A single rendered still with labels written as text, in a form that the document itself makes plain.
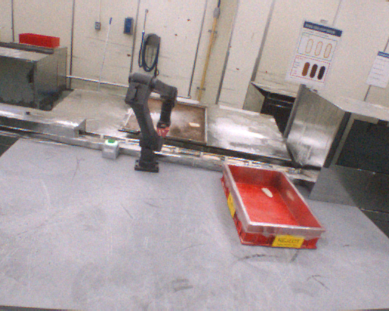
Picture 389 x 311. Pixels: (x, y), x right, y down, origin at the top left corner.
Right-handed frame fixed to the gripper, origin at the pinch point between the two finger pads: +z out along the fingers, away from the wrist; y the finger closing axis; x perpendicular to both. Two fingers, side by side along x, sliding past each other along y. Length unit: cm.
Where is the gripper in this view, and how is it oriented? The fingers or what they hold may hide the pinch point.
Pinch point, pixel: (161, 135)
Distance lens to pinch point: 153.3
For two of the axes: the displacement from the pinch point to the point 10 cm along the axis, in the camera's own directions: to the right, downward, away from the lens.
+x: -9.8, -1.8, -0.7
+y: 0.1, -4.2, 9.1
